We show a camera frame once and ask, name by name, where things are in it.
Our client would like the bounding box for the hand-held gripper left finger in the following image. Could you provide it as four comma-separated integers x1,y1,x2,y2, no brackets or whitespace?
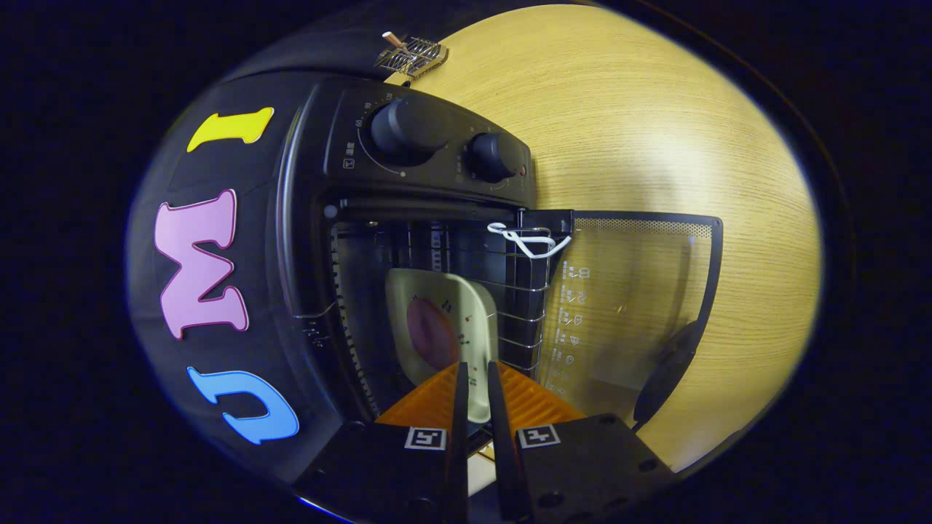
291,361,470,524

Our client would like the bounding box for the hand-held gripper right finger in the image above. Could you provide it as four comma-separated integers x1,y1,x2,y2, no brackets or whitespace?
486,360,679,524

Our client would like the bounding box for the pink meat slice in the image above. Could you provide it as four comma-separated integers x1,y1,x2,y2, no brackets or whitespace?
405,298,462,371

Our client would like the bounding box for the cream plate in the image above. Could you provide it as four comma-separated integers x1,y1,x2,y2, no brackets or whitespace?
384,267,501,497

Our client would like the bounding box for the black toaster oven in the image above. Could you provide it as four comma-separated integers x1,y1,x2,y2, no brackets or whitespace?
271,76,725,467

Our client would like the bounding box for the white string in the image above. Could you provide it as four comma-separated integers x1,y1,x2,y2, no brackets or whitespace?
486,221,574,260

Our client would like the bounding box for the wire basket holder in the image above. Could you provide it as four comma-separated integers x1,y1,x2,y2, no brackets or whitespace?
373,33,451,80

